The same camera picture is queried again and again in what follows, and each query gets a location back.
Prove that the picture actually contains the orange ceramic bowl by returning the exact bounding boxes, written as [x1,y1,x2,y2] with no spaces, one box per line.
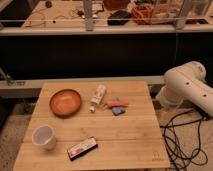
[49,89,82,117]

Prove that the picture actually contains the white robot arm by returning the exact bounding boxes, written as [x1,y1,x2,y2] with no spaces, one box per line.
[156,61,213,117]

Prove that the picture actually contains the white tube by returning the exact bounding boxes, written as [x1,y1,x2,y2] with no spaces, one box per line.
[89,85,107,113]

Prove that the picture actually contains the orange carrot toy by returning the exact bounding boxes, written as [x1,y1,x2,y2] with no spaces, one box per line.
[104,100,129,108]

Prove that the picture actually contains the blue sponge block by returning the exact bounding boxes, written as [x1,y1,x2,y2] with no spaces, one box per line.
[111,106,126,116]

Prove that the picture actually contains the black and white box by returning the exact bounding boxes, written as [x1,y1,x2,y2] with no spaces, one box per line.
[67,137,98,161]

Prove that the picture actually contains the orange basket on shelf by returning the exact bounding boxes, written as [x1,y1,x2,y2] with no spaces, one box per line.
[131,5,152,25]

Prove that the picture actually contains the white plastic cup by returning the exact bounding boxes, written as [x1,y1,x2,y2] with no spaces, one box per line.
[32,125,56,150]

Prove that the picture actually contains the metal clamp at left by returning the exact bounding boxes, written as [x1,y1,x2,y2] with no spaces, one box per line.
[0,67,25,86]

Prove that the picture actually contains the grey metal post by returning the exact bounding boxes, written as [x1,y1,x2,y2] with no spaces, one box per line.
[83,0,93,31]

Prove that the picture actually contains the black floor cables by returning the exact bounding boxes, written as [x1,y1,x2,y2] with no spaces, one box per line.
[159,107,209,171]

